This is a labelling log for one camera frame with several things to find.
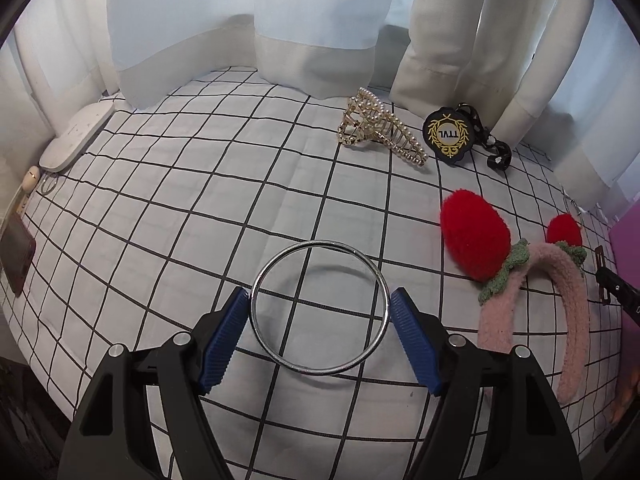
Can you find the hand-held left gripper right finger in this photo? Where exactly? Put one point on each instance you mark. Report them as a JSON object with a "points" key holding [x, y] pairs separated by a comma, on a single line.
{"points": [[413, 332]]}

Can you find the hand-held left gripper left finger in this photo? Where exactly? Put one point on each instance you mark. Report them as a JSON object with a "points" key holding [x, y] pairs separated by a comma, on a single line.
{"points": [[224, 332]]}

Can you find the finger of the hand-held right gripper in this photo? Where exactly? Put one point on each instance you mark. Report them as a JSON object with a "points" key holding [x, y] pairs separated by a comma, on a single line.
{"points": [[620, 287]]}

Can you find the silver metal bangle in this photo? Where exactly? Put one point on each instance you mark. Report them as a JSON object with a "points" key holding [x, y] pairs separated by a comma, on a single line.
{"points": [[320, 245]]}

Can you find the person's right hand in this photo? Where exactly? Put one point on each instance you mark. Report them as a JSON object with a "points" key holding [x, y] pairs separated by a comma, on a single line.
{"points": [[626, 395]]}

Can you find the purple box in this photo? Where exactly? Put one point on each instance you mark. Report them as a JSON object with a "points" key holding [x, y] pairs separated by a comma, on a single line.
{"points": [[627, 245]]}

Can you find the pink headband with red pompoms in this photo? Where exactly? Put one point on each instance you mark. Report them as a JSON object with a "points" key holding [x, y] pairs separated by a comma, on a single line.
{"points": [[500, 310]]}

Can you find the black round embroidered badge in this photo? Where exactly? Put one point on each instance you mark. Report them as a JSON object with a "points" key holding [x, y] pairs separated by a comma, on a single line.
{"points": [[449, 136]]}

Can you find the gold pearl hair claw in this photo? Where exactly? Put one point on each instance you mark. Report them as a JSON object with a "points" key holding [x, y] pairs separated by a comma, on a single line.
{"points": [[380, 129]]}

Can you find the beige round-headed object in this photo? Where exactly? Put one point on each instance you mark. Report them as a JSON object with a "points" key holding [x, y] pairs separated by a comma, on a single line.
{"points": [[30, 180]]}

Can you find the white power strip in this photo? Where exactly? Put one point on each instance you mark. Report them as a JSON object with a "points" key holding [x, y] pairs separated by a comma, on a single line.
{"points": [[75, 135]]}

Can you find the white curtain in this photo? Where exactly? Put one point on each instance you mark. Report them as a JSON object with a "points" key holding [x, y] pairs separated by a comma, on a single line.
{"points": [[320, 20]]}

